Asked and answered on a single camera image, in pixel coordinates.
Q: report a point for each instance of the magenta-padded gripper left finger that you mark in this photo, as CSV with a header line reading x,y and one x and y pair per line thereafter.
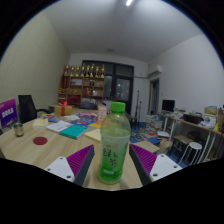
x,y
80,160

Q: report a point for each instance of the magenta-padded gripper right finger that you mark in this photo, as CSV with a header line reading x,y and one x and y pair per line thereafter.
x,y
148,159

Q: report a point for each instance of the green tea drink bottle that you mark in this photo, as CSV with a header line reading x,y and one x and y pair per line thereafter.
x,y
114,146

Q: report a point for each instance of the pale yellow notebook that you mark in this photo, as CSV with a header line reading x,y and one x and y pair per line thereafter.
x,y
94,135

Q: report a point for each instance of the teal book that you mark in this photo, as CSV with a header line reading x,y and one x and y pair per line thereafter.
x,y
74,131

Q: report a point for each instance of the blue book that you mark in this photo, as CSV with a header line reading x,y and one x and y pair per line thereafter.
x,y
80,122

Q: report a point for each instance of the orange book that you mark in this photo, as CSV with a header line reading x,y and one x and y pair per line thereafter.
x,y
96,124

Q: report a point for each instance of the flat round red coaster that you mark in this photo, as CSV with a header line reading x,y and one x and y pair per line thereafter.
x,y
40,140

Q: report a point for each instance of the pink package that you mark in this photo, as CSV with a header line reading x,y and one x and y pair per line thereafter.
x,y
87,116

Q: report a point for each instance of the white round stool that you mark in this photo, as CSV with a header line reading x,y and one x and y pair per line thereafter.
x,y
192,146

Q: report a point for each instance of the small orange carton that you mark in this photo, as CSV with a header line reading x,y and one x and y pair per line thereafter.
x,y
101,113

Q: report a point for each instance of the gift box with red ribbon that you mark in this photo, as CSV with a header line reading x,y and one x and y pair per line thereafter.
x,y
63,110

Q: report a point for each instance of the cream book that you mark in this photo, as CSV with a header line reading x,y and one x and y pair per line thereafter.
x,y
40,123

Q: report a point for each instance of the black computer monitor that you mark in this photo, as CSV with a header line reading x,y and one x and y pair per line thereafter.
x,y
168,105

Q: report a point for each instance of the cluttered side desk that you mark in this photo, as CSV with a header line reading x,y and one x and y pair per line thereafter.
x,y
196,125

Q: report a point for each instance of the stainless steel cup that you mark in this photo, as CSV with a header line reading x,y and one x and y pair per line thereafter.
x,y
18,130

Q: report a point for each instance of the wooden shelf unit with trophies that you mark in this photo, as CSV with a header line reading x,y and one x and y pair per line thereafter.
x,y
81,88

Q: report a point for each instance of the black office chair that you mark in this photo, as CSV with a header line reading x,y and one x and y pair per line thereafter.
x,y
26,108

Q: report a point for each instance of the dark glass door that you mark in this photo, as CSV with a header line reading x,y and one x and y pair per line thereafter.
x,y
121,88

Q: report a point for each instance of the purple sign board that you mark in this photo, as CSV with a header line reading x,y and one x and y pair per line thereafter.
x,y
8,113

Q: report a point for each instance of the white wall air conditioner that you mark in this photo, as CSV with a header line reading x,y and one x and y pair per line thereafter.
x,y
155,70

